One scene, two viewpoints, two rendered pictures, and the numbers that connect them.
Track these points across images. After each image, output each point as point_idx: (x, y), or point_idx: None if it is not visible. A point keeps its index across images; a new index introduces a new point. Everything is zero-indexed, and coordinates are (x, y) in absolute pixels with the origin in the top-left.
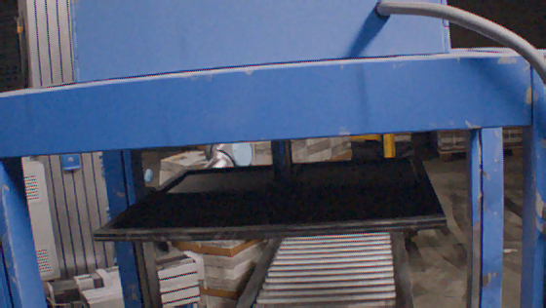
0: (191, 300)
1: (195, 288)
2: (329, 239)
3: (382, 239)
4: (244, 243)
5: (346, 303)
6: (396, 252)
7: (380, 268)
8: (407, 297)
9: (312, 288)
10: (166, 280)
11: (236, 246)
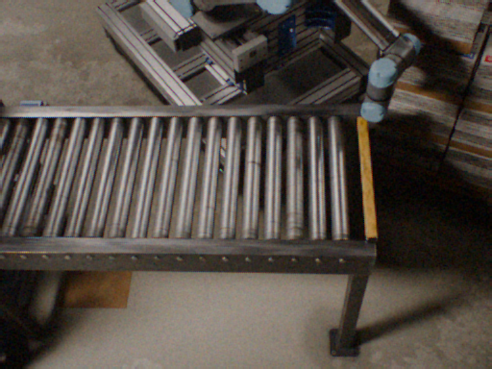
0: (230, 77)
1: (232, 71)
2: (269, 166)
3: (247, 229)
4: (415, 86)
5: (35, 192)
6: (179, 242)
7: (133, 225)
8: (20, 247)
9: (86, 159)
10: (212, 41)
11: (398, 81)
